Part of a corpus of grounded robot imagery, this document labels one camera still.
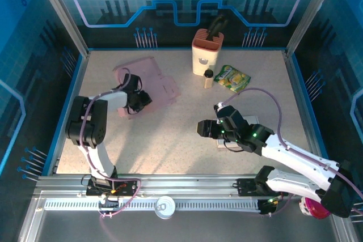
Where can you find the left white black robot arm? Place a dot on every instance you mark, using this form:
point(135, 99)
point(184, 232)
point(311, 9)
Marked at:
point(85, 128)

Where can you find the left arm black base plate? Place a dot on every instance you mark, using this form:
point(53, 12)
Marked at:
point(127, 188)

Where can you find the aluminium mounting rail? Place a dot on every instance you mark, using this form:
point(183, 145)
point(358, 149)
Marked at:
point(184, 184)

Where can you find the container with magenta lid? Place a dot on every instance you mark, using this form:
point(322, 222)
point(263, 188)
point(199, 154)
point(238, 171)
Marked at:
point(309, 208)

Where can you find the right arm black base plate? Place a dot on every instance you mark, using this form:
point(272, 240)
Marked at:
point(245, 186)

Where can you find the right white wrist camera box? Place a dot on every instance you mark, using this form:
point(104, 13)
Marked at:
point(217, 108)

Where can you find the white paper box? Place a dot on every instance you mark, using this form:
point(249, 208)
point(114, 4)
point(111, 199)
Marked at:
point(252, 120)

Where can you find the beige spice bottle black cap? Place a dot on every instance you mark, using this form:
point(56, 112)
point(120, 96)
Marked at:
point(208, 82)

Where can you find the green yellow snack bag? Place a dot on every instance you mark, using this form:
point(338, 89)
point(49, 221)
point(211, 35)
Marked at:
point(232, 79)

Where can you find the black controller board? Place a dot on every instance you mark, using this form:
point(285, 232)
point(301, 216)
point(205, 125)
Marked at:
point(268, 206)
point(109, 202)

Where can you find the silver tin can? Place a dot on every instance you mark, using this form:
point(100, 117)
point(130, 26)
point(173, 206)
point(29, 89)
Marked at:
point(165, 206)

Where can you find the pink paper box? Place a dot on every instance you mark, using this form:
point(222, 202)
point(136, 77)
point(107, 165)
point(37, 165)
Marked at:
point(158, 83)

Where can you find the cream knife block orange top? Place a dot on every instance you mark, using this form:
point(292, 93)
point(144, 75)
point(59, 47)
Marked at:
point(205, 55)

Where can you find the aluminium frame post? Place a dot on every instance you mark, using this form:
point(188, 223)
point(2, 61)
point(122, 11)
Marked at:
point(309, 12)
point(65, 18)

